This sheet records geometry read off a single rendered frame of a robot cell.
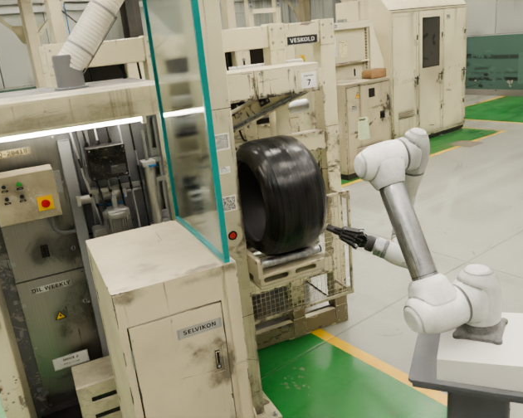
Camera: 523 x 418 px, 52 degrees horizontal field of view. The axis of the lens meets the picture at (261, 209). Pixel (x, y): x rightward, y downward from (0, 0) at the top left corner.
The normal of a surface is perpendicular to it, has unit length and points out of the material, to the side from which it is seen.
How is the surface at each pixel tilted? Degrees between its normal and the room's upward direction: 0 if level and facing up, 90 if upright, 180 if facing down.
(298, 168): 53
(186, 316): 90
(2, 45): 90
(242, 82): 90
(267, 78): 90
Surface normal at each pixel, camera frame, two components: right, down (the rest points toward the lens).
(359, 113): 0.62, 0.19
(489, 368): -0.37, 0.33
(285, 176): 0.30, -0.32
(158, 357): 0.43, 0.25
